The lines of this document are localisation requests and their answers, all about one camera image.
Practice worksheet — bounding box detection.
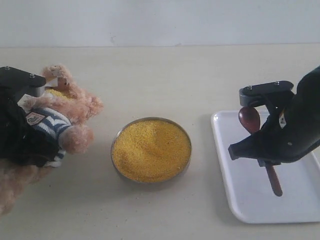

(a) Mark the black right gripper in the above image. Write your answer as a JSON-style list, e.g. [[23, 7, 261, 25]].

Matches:
[[228, 67, 320, 167]]

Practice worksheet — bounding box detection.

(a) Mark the white rectangular plastic tray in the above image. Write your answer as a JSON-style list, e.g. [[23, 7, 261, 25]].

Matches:
[[211, 110, 320, 224]]

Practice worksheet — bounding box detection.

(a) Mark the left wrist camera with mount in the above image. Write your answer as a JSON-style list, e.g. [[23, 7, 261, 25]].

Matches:
[[0, 66, 47, 102]]

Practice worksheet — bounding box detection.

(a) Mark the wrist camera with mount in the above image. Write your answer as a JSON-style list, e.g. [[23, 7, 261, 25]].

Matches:
[[0, 66, 47, 102], [239, 80, 295, 116]]

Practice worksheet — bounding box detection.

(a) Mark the pink teddy bear striped shirt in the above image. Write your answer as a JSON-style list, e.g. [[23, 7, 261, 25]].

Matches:
[[0, 64, 103, 215]]

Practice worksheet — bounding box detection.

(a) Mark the dark brown wooden spoon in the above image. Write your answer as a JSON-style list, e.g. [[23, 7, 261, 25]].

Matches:
[[238, 106, 283, 197]]

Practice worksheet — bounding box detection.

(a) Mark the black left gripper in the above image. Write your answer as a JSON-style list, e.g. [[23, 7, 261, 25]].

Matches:
[[0, 86, 63, 168]]

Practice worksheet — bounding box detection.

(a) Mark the metal bowl of yellow millet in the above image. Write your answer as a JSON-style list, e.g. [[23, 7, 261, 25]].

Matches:
[[110, 117, 192, 184]]

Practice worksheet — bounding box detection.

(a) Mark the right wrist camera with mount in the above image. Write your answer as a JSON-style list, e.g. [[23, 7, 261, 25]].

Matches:
[[239, 80, 295, 116]]

